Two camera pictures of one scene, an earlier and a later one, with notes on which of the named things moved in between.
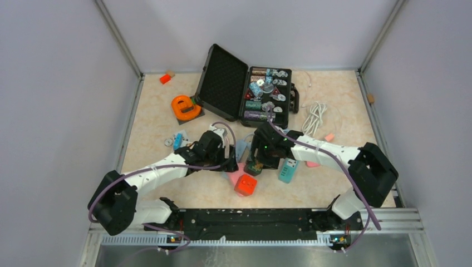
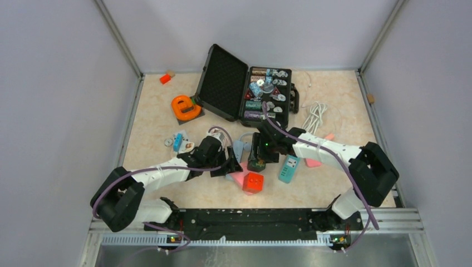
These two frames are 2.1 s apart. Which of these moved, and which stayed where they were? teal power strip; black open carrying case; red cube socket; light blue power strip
Moved: red cube socket
Stayed: light blue power strip; black open carrying case; teal power strip
